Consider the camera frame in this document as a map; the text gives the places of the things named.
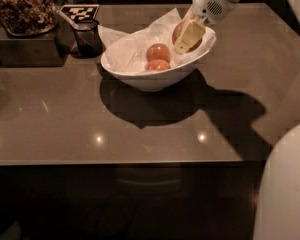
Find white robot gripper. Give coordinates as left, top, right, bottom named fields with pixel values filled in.
left=173, top=0, right=235, bottom=54

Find large red-yellow apple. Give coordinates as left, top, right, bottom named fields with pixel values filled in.
left=172, top=21, right=202, bottom=53

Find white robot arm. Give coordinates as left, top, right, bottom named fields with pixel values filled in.
left=174, top=0, right=300, bottom=240

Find back red apple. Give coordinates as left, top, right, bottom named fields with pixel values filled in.
left=146, top=43, right=170, bottom=62

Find red apple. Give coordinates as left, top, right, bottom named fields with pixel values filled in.
left=146, top=59, right=170, bottom=72
left=146, top=43, right=170, bottom=62

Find front red apple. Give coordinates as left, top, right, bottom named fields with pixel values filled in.
left=146, top=59, right=170, bottom=72

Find white ceramic bowl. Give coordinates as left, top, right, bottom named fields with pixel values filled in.
left=100, top=23, right=217, bottom=93

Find white paper liner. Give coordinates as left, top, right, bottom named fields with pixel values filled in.
left=98, top=9, right=216, bottom=75

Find black mesh cup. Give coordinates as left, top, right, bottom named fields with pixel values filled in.
left=73, top=19, right=103, bottom=58

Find black-white fiducial marker card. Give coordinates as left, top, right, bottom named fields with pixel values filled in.
left=61, top=4, right=99, bottom=22

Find glass jar of granola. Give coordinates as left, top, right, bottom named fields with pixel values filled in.
left=0, top=0, right=58, bottom=37

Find dark wooden box stand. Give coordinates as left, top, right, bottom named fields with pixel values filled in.
left=0, top=23, right=75, bottom=67

